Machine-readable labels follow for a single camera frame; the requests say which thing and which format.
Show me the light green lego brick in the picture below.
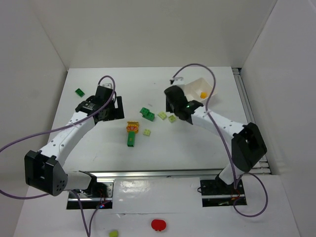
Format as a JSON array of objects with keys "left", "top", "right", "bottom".
[
  {"left": 168, "top": 115, "right": 176, "bottom": 123},
  {"left": 158, "top": 112, "right": 167, "bottom": 120},
  {"left": 143, "top": 129, "right": 151, "bottom": 136}
]

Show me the yellow flower printed lego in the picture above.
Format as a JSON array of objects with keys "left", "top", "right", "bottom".
[{"left": 126, "top": 121, "right": 139, "bottom": 134}]

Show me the orange small lego brick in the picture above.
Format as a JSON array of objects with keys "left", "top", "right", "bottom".
[{"left": 200, "top": 92, "right": 208, "bottom": 99}]

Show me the tall green number lego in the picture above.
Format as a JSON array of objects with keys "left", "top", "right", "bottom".
[{"left": 127, "top": 131, "right": 136, "bottom": 147}]

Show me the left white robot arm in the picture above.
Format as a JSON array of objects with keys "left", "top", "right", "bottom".
[{"left": 24, "top": 85, "right": 124, "bottom": 197}]

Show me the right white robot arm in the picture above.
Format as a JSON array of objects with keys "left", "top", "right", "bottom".
[{"left": 164, "top": 85, "right": 267, "bottom": 186}]

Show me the small dark green lego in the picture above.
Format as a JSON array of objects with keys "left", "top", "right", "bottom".
[{"left": 75, "top": 88, "right": 85, "bottom": 97}]

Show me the white divided plastic bin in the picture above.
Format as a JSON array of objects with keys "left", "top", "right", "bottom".
[{"left": 184, "top": 78, "right": 213, "bottom": 105}]

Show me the dark green stacked lego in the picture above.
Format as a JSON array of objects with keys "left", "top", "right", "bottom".
[{"left": 140, "top": 107, "right": 155, "bottom": 121}]

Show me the red round lego piece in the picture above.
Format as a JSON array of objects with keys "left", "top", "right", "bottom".
[{"left": 151, "top": 219, "right": 167, "bottom": 232}]

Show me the light green floor lego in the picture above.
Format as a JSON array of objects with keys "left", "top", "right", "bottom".
[{"left": 109, "top": 230, "right": 119, "bottom": 237}]

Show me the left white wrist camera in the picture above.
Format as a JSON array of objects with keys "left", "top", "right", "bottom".
[{"left": 102, "top": 83, "right": 113, "bottom": 89}]

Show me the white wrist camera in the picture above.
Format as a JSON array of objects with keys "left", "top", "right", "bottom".
[
  {"left": 102, "top": 83, "right": 113, "bottom": 89},
  {"left": 170, "top": 77, "right": 185, "bottom": 85}
]

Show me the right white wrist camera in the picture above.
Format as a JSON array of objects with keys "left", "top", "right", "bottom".
[{"left": 170, "top": 77, "right": 185, "bottom": 85}]

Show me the aluminium rail front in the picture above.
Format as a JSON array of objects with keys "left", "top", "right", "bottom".
[{"left": 88, "top": 169, "right": 222, "bottom": 180}]

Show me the aluminium rail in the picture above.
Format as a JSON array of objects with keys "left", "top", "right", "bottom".
[
  {"left": 88, "top": 169, "right": 222, "bottom": 180},
  {"left": 232, "top": 68, "right": 271, "bottom": 175}
]

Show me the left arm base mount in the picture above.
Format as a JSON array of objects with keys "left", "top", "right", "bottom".
[{"left": 66, "top": 176, "right": 115, "bottom": 210}]

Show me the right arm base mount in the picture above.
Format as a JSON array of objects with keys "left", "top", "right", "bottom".
[{"left": 197, "top": 179, "right": 247, "bottom": 207}]

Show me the aluminium rail right side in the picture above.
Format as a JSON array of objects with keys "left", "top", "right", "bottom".
[{"left": 232, "top": 68, "right": 271, "bottom": 175}]

